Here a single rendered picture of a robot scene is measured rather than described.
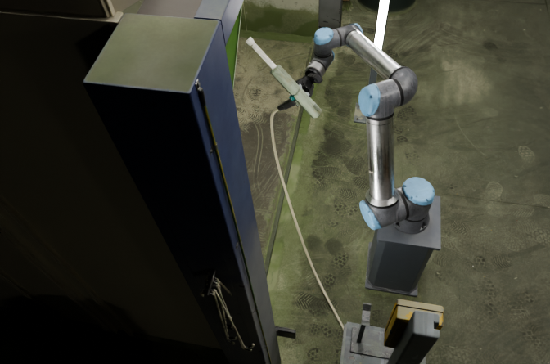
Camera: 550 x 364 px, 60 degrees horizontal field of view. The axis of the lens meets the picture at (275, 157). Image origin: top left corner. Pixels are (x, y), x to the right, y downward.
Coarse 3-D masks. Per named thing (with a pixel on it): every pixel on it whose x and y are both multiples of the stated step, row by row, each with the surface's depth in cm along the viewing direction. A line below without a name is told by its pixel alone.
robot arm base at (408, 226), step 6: (426, 216) 233; (396, 222) 238; (402, 222) 234; (408, 222) 232; (414, 222) 231; (420, 222) 232; (426, 222) 235; (402, 228) 235; (408, 228) 234; (414, 228) 233; (420, 228) 234
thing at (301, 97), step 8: (248, 40) 211; (256, 48) 213; (264, 56) 214; (272, 64) 215; (272, 72) 217; (280, 72) 216; (280, 80) 218; (288, 80) 218; (288, 88) 219; (296, 88) 219; (296, 96) 220; (304, 96) 221; (288, 104) 230; (296, 104) 225; (304, 104) 222; (312, 104) 223; (312, 112) 223; (320, 112) 224
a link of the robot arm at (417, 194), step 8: (408, 184) 222; (416, 184) 222; (424, 184) 222; (400, 192) 222; (408, 192) 219; (416, 192) 219; (424, 192) 219; (432, 192) 219; (408, 200) 219; (416, 200) 216; (424, 200) 216; (432, 200) 221; (408, 208) 219; (416, 208) 220; (424, 208) 221; (408, 216) 222; (416, 216) 226; (424, 216) 228
